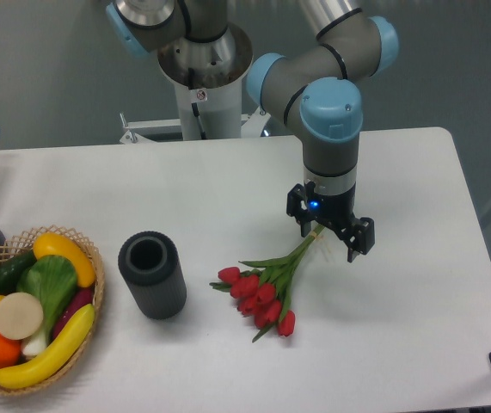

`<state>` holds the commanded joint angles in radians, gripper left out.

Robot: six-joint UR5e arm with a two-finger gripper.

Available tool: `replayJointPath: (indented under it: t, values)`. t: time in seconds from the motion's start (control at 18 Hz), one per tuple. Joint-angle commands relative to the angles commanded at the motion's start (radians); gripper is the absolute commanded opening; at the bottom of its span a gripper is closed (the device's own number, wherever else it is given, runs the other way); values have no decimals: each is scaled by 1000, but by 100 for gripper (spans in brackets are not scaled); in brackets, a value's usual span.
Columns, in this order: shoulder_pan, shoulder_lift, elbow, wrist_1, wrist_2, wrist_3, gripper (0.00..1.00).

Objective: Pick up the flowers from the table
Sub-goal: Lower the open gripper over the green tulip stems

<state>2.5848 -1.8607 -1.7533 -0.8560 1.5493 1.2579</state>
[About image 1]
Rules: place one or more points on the red tulip bouquet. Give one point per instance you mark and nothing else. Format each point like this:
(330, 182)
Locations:
(263, 290)

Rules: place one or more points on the woven wicker basket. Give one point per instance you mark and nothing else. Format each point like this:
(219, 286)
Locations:
(23, 242)

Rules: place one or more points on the green bok choy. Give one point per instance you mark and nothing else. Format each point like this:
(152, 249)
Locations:
(52, 280)

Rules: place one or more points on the purple sweet potato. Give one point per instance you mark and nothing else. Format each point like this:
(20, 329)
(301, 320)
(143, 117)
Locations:
(82, 297)

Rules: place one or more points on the green cucumber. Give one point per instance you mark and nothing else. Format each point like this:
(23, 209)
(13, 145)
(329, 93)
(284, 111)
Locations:
(12, 270)

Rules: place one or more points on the yellow banana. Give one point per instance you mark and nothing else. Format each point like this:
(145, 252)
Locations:
(54, 357)

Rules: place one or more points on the dark grey ribbed vase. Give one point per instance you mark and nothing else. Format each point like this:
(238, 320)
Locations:
(150, 266)

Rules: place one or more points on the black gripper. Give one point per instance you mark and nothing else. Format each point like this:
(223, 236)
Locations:
(334, 212)

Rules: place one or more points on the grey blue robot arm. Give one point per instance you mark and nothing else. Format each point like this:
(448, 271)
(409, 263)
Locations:
(314, 95)

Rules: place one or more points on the beige round radish slice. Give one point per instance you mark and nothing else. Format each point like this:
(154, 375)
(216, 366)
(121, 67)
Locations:
(21, 315)

